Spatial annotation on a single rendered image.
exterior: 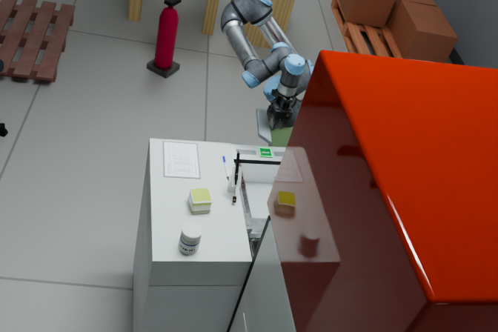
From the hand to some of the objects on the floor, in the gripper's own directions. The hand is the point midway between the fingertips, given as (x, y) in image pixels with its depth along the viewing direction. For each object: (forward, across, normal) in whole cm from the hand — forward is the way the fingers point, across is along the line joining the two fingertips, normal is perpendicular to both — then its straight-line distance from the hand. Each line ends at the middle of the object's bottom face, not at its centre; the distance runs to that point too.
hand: (273, 126), depth 230 cm
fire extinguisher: (+111, -27, +198) cm, 228 cm away
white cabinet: (+111, -2, -26) cm, 114 cm away
